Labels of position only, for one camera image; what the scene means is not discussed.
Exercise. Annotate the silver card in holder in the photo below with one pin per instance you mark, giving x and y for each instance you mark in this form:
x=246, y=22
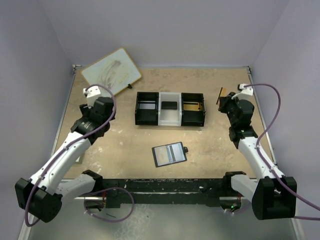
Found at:
x=176, y=151

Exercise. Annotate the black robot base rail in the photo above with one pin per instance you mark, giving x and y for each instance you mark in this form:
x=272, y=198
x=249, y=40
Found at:
x=210, y=192

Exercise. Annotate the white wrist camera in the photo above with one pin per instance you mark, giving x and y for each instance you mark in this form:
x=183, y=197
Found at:
x=91, y=95
x=245, y=92

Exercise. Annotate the small green white box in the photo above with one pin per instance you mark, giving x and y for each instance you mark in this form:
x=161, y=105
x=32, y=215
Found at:
x=79, y=160

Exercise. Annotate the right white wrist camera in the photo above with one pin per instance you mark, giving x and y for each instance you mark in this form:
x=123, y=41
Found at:
x=245, y=92

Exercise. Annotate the gold card in tray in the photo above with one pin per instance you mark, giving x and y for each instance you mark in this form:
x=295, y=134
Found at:
x=193, y=106

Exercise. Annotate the gold card from holder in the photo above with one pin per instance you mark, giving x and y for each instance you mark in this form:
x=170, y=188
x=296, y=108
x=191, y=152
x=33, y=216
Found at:
x=222, y=93

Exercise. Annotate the black and white tray organizer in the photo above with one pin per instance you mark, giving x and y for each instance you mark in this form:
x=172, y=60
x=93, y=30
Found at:
x=169, y=118

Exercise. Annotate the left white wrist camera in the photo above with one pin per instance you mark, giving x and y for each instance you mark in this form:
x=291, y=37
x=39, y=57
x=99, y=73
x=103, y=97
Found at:
x=91, y=95

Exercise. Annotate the yellow-framed whiteboard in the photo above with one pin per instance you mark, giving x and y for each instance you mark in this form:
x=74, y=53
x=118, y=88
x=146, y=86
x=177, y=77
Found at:
x=116, y=71

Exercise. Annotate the black leather card holder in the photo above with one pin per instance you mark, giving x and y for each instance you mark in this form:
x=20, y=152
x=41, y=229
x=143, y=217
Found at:
x=162, y=156

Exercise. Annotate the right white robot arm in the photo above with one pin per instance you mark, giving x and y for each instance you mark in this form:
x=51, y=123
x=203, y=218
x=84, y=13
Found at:
x=272, y=193

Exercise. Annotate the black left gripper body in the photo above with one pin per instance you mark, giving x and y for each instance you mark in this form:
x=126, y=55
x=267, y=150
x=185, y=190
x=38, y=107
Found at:
x=83, y=109

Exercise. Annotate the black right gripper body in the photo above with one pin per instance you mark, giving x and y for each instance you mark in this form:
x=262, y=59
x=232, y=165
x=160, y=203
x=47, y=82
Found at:
x=223, y=103

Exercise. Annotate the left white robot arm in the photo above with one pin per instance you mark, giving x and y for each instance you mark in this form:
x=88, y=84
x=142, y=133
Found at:
x=44, y=193

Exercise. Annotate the silver card in tray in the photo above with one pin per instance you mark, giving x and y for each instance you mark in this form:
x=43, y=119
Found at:
x=147, y=106

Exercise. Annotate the black card in tray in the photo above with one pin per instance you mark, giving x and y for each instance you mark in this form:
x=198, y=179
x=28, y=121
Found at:
x=169, y=105

